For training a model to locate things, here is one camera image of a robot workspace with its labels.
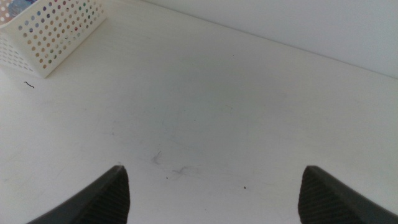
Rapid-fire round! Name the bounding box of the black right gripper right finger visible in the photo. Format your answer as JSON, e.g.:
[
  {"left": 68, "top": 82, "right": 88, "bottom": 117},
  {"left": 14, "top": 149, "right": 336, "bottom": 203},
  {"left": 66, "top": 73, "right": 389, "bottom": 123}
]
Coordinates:
[{"left": 297, "top": 164, "right": 398, "bottom": 224}]

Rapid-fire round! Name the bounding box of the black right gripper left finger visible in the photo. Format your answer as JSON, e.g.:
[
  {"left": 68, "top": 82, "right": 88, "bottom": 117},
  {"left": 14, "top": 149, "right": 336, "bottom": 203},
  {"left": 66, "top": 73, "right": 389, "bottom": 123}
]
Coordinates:
[{"left": 26, "top": 164, "right": 131, "bottom": 224}]

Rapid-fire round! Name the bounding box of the white perforated plastic basket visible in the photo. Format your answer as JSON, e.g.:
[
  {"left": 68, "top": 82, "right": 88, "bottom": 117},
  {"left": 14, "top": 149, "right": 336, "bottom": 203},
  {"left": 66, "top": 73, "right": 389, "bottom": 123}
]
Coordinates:
[{"left": 0, "top": 0, "right": 107, "bottom": 79}]

